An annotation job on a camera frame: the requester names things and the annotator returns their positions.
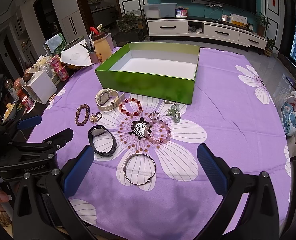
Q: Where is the cream wrist watch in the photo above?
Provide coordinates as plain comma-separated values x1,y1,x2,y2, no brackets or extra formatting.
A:
95,88,125,112

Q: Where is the black white bead bracelet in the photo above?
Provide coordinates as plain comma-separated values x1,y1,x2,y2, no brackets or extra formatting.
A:
128,120,152,138

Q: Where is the potted plant on floor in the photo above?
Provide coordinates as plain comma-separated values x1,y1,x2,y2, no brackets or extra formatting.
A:
114,12,144,47

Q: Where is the brown wooden bead bracelet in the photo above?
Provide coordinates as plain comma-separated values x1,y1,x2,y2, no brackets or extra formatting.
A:
75,103,91,127

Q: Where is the blue red QR stand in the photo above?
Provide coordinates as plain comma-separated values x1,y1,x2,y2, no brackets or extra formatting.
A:
176,7,188,18

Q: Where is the white TV cabinet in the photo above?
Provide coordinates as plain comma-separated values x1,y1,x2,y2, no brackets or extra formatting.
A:
147,18,267,50

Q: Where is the small alarm clock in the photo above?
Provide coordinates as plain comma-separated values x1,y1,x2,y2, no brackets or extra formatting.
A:
248,23,254,31

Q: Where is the pink snack package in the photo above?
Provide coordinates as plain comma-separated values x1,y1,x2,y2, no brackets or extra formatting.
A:
49,55,69,81

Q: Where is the red pink bead bracelet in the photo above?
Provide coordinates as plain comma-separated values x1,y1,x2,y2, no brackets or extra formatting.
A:
118,97,144,118

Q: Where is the white paper sheet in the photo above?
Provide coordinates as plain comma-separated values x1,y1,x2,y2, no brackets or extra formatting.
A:
60,40,92,67

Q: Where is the white yellow calendar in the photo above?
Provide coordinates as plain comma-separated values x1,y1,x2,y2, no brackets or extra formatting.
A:
230,13,248,28

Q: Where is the jade green pendant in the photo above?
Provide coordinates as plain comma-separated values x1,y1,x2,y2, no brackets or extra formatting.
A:
164,100,181,124

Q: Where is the yellow bear bottle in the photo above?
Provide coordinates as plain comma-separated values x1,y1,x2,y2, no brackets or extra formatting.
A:
92,33,112,63

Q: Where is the small beige charm ring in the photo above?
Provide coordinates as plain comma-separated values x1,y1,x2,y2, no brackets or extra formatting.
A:
89,112,103,125

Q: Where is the green cardboard box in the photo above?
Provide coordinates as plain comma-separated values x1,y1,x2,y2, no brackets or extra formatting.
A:
95,42,200,105

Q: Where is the potted plant on cabinet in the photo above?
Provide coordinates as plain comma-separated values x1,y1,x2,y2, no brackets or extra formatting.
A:
255,11,271,37

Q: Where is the clear plastic storage bin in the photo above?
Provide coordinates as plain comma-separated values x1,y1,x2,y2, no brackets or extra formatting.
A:
143,3,176,18

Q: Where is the plastic shopping bag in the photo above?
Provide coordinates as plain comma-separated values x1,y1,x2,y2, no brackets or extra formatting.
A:
275,90,296,137

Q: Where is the light blue cloth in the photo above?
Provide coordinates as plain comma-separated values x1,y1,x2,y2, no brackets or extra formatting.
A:
43,34,63,55

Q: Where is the white box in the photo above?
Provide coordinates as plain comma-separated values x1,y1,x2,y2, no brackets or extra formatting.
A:
23,70,57,105

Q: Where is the small floor plant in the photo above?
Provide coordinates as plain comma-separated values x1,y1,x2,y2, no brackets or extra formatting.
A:
264,38,279,57

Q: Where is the pink crystal bead bracelet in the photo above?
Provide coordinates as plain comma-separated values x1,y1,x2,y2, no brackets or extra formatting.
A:
146,119,173,145

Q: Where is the silver bangle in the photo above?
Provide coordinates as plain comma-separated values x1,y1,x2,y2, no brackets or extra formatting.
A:
124,153,157,186

